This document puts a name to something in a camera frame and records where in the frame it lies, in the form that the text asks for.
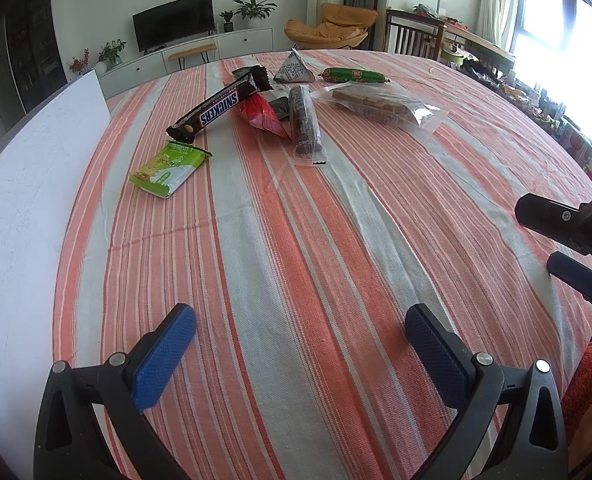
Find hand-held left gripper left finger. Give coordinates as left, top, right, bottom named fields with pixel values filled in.
left=33, top=302, right=197, bottom=480

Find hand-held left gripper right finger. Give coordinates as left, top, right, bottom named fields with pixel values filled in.
left=404, top=302, right=569, bottom=480

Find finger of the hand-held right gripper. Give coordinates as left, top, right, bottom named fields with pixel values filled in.
left=515, top=192, right=592, bottom=256
left=547, top=251, right=592, bottom=301

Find long brown chocolate bar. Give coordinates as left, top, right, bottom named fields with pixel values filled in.
left=166, top=66, right=275, bottom=143

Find row of packets by window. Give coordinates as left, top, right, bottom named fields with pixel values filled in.
left=496, top=75, right=592, bottom=186

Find orange fuzzy cloth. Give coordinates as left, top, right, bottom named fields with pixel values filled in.
left=561, top=342, right=592, bottom=441

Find orange striped tablecloth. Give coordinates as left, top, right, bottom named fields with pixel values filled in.
left=53, top=49, right=592, bottom=480

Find large window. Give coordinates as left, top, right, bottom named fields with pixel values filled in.
left=508, top=0, right=592, bottom=161

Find wooden side table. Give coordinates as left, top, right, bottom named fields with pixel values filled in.
left=441, top=15, right=517, bottom=78

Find green cracker packet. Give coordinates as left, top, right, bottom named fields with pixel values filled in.
left=129, top=141, right=213, bottom=199

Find clear bag of wafer biscuits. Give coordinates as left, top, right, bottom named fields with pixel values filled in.
left=310, top=82, right=449, bottom=136

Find white board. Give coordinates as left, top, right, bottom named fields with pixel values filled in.
left=0, top=69, right=111, bottom=441

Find cream window curtain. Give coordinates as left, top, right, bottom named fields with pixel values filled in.
left=476, top=0, right=527, bottom=53

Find wooden slatted chair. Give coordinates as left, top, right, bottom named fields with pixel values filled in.
left=385, top=8, right=447, bottom=59

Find green wrapped sausage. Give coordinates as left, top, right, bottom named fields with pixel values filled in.
left=321, top=67, right=391, bottom=85

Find red snack packet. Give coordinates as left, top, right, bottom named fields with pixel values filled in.
left=236, top=92, right=293, bottom=140

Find brown cookie roll clear wrapper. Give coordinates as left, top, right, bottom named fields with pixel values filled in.
left=287, top=85, right=328, bottom=167

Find small dark snack packet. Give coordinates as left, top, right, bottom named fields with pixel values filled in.
left=268, top=97, right=291, bottom=122

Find orange lounge chair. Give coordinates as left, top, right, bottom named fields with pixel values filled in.
left=284, top=2, right=379, bottom=51

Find grey triangular snack packet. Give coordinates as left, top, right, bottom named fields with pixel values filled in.
left=273, top=49, right=317, bottom=84

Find wooden stool with metal legs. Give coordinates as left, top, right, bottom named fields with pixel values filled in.
left=168, top=42, right=218, bottom=73

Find red flowers in white vase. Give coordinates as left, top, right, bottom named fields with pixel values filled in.
left=68, top=49, right=107, bottom=75

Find leafy potted plant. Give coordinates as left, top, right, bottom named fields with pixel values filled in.
left=98, top=39, right=126, bottom=67

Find white television cabinet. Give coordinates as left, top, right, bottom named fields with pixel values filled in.
left=68, top=27, right=275, bottom=98

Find dark glass cabinet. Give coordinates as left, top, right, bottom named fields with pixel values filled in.
left=3, top=0, right=69, bottom=116

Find black flat television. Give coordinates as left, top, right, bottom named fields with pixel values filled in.
left=132, top=0, right=215, bottom=54

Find large potted plant white pot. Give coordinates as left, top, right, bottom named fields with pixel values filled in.
left=233, top=0, right=278, bottom=29

